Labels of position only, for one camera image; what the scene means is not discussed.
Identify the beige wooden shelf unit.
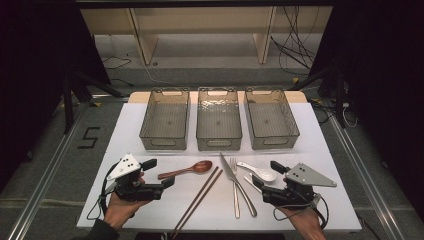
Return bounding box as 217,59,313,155
79,6,334,66

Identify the white ceramic spoon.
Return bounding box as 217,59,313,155
236,161,278,183

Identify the steel table knife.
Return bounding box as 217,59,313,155
219,152,258,218

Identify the aluminium floor rail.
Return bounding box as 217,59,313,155
328,114,406,240
6,103,88,240

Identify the black metal stand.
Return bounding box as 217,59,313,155
289,64,348,129

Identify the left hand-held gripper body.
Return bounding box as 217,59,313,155
105,153,166,202

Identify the bundle of black floor cables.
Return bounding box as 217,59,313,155
269,6,318,76

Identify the person's left hand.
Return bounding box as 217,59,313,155
103,192,150,231

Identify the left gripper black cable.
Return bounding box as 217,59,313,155
86,163,118,221

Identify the white table mat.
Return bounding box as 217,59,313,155
76,101,363,233

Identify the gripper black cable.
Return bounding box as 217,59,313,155
273,193,330,231
86,163,118,221

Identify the steel fork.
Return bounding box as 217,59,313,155
229,157,242,220

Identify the white chopstick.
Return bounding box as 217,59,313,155
244,177,263,194
243,175,263,193

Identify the clear grey plastic bin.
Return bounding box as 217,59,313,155
243,86,300,151
195,86,243,152
139,87,192,151

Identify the thin black floor cable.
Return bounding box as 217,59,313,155
101,54,133,87

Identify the person's right hand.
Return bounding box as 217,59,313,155
275,206,325,235

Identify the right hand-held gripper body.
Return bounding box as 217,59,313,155
261,162,338,212

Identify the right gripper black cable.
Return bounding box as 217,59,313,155
273,193,330,231

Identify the brown wooden spoon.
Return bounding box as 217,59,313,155
157,160,213,181

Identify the white floor cable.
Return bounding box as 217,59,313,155
126,53,174,87

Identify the black tripod stand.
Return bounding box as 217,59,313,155
61,71,126,134

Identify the black curtain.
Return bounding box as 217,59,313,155
0,0,112,193
309,0,424,214

